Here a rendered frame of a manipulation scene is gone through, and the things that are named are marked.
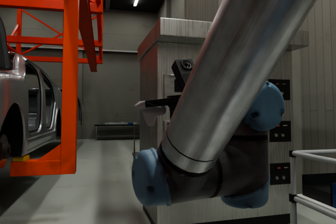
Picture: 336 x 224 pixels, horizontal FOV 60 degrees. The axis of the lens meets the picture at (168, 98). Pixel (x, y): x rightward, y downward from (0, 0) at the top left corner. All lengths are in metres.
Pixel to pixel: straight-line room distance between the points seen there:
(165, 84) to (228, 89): 2.56
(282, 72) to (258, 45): 3.22
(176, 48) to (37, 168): 2.02
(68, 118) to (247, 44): 3.33
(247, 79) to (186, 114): 0.08
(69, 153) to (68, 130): 0.27
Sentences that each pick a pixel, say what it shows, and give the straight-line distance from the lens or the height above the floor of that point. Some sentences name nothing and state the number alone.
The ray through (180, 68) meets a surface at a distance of 0.61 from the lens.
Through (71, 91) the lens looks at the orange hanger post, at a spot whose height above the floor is 1.47.
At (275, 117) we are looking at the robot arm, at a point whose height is 1.20.
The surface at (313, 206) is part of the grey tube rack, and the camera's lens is 1.70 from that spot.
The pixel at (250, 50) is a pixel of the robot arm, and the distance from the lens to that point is 0.27.
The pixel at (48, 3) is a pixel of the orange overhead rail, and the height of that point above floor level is 3.32.
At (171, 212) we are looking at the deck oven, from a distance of 3.02.
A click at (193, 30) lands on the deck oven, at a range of 2.80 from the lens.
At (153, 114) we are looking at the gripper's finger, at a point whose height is 1.20.
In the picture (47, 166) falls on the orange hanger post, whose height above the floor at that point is 0.61.
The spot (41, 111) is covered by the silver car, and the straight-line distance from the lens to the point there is 4.58.
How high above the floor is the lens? 1.20
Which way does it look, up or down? 3 degrees up
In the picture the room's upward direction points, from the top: straight up
